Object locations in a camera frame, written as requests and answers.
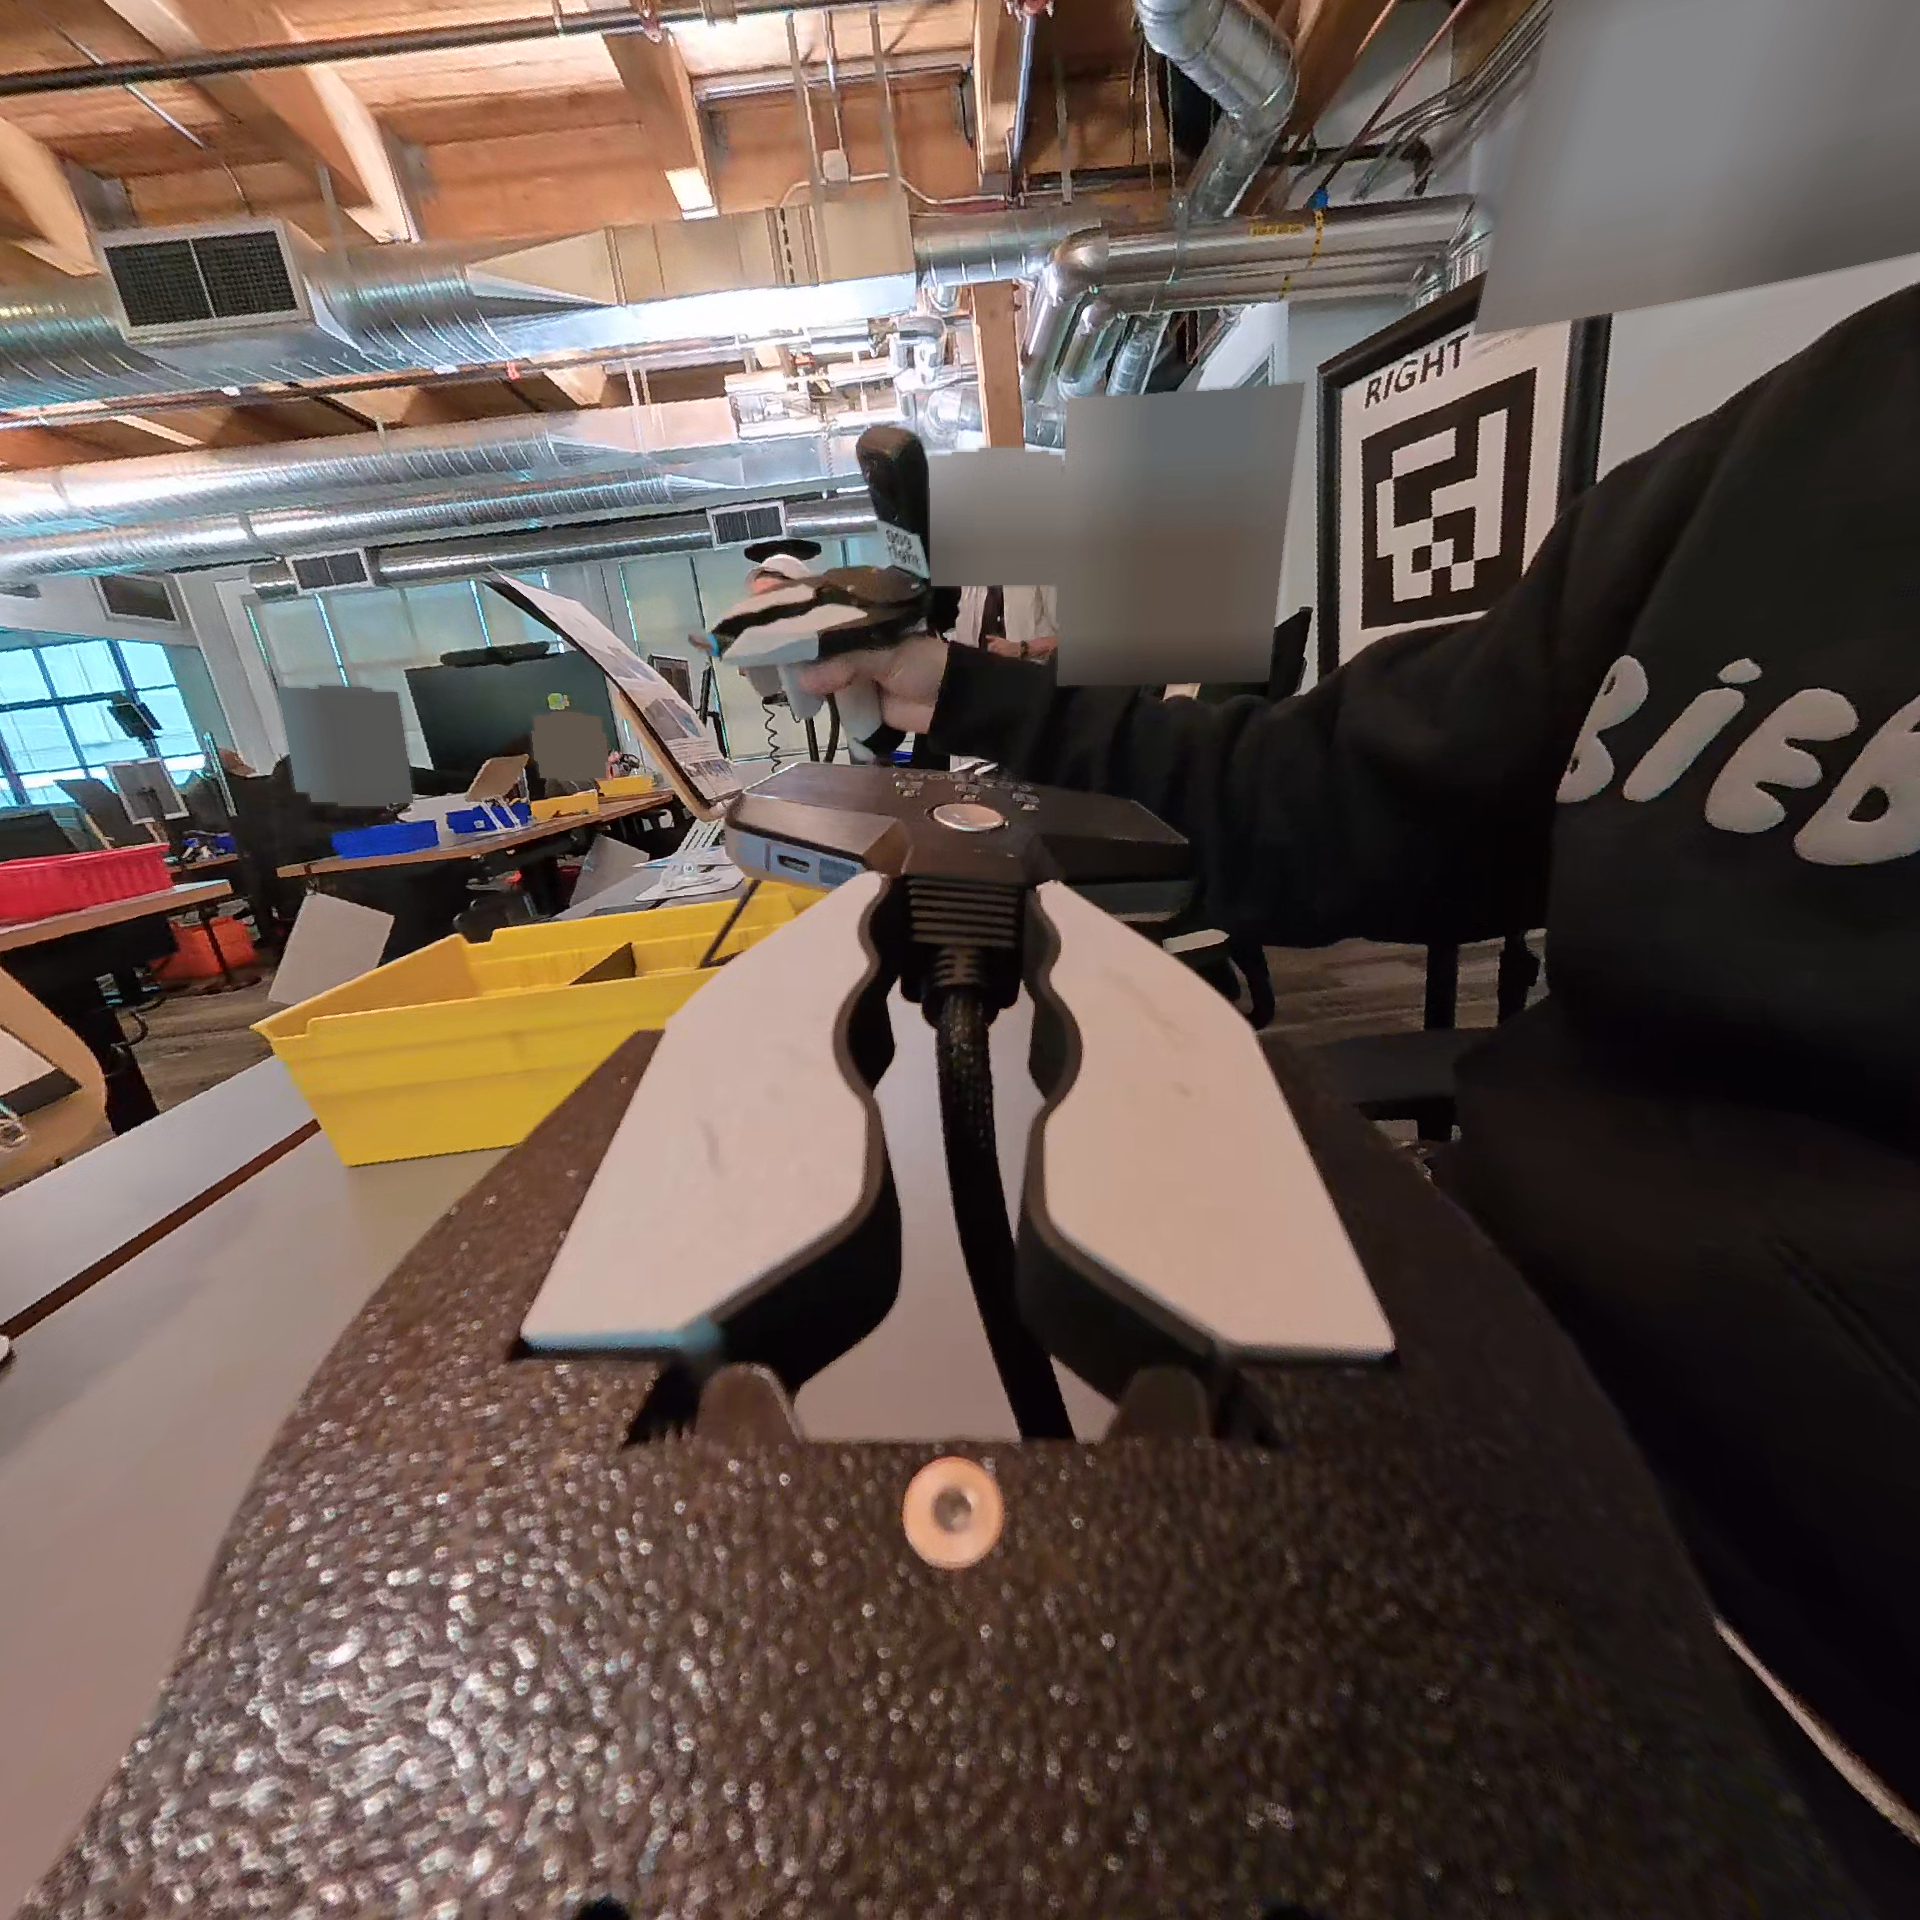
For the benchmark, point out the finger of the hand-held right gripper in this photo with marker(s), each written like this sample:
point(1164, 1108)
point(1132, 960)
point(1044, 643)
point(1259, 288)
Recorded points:
point(779, 645)
point(787, 610)

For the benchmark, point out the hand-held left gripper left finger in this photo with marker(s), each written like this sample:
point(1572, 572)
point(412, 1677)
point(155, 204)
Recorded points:
point(721, 1156)

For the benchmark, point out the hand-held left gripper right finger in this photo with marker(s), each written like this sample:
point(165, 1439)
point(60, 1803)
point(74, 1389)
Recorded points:
point(1201, 1172)

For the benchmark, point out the yellow bin with divider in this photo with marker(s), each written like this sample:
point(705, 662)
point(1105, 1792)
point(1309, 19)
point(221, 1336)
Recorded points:
point(450, 1066)

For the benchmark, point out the black hdmi switch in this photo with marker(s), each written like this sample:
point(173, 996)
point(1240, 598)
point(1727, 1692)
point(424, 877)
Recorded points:
point(1079, 832)

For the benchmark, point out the person's right forearm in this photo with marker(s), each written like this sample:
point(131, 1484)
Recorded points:
point(1170, 780)

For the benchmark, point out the grey desk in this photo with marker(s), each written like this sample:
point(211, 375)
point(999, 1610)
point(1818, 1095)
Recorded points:
point(149, 1350)

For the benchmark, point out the person's right hand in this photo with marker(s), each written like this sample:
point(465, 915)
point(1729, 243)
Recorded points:
point(901, 692)

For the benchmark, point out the tilted board document stand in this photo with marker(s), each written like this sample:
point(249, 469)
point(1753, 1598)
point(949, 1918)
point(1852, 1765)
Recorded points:
point(660, 706)

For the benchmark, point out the black chair armrest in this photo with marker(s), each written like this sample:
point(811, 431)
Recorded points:
point(1395, 1072)

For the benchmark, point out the black monitor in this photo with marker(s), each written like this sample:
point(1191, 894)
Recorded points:
point(480, 722)

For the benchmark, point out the small tilted wooden board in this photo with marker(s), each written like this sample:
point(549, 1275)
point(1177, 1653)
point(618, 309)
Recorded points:
point(493, 780)

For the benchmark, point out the small blue bin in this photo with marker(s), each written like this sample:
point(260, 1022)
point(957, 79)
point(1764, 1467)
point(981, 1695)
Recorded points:
point(487, 820)
point(385, 837)

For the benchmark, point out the long wooden table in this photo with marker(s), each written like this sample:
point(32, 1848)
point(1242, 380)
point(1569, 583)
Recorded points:
point(450, 863)

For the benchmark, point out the grey board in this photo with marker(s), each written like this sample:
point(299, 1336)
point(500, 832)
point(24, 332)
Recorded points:
point(329, 949)

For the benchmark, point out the person's torso black hoodie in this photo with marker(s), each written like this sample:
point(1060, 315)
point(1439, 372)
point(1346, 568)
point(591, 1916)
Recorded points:
point(1724, 1125)

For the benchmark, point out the orange bag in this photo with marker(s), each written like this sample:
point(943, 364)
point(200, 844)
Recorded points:
point(202, 949)

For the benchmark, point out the framed marker sign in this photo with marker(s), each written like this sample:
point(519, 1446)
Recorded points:
point(1441, 510)

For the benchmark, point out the wooden table black legs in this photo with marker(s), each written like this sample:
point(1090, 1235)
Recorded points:
point(202, 896)

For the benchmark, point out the red storage bin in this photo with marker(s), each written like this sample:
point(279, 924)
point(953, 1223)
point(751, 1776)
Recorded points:
point(82, 884)

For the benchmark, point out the thin silver duct with grilles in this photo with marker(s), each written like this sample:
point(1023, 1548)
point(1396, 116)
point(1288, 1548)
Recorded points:
point(523, 559)

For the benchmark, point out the silver spiral duct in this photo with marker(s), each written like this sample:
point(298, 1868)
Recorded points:
point(450, 458)

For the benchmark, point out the silver duct with vent box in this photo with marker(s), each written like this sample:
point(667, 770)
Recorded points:
point(450, 301)

